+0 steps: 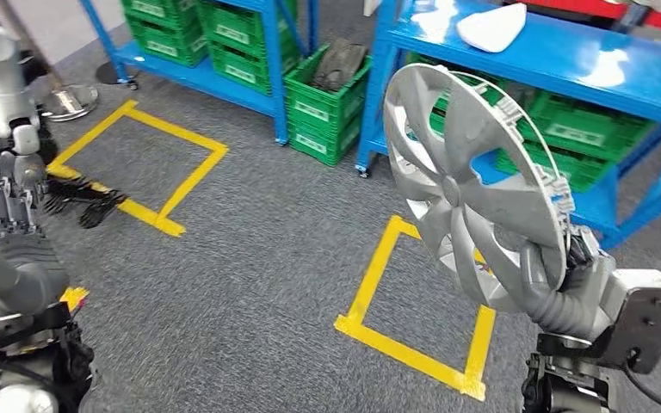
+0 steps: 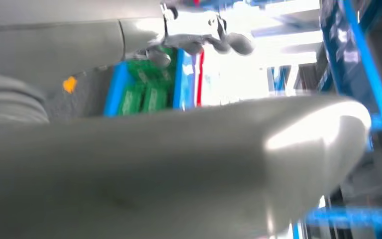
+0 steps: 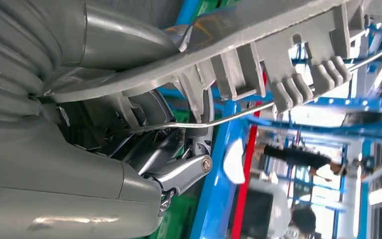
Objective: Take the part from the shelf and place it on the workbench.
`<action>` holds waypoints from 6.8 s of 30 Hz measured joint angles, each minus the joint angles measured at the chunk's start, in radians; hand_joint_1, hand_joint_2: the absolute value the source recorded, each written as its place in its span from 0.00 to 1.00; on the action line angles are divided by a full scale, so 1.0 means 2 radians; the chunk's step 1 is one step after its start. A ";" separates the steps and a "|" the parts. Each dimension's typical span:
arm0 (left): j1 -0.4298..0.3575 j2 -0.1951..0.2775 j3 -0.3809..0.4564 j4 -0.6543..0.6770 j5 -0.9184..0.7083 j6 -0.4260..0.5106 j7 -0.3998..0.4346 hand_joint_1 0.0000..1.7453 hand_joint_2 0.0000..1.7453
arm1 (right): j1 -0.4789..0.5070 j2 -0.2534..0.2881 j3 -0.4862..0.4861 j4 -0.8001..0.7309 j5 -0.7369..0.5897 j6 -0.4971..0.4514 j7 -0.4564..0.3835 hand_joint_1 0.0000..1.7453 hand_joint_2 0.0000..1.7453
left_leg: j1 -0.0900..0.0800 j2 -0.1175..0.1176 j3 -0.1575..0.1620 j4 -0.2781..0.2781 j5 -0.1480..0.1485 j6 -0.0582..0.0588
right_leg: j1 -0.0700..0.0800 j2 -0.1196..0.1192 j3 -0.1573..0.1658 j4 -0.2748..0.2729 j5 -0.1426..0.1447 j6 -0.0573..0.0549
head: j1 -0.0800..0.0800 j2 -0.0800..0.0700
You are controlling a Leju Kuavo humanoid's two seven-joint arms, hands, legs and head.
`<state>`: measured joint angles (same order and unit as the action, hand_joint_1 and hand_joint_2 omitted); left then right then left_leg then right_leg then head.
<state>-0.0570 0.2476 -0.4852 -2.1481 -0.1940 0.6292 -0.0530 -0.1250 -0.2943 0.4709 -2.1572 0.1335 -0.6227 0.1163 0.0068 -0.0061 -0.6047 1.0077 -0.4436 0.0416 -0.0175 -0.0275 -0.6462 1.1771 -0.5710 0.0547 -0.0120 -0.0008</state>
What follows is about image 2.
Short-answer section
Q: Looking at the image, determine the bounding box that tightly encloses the blue metal shelf rack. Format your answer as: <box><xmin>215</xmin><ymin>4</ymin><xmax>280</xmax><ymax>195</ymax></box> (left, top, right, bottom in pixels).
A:
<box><xmin>103</xmin><ymin>47</ymin><xmax>198</xmax><ymax>118</ymax></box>

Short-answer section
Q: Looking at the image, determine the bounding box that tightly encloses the green plastic crate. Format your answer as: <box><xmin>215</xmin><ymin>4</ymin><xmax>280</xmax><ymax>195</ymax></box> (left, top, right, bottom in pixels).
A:
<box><xmin>141</xmin><ymin>84</ymin><xmax>174</xmax><ymax>114</ymax></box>
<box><xmin>126</xmin><ymin>47</ymin><xmax>179</xmax><ymax>88</ymax></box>
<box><xmin>118</xmin><ymin>84</ymin><xmax>146</xmax><ymax>116</ymax></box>

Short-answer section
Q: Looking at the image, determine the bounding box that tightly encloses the red barrier belt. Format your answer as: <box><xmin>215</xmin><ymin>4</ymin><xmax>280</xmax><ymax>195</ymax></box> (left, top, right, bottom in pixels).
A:
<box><xmin>195</xmin><ymin>49</ymin><xmax>205</xmax><ymax>107</ymax></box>

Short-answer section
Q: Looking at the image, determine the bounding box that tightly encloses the yellow floor tape square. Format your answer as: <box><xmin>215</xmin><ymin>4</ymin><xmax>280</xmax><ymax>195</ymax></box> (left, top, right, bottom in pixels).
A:
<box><xmin>62</xmin><ymin>76</ymin><xmax>78</xmax><ymax>94</ymax></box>

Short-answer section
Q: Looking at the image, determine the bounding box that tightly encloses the blue background frame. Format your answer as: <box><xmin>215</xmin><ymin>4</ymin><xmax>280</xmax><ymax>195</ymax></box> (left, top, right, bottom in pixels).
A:
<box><xmin>304</xmin><ymin>0</ymin><xmax>382</xmax><ymax>239</ymax></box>

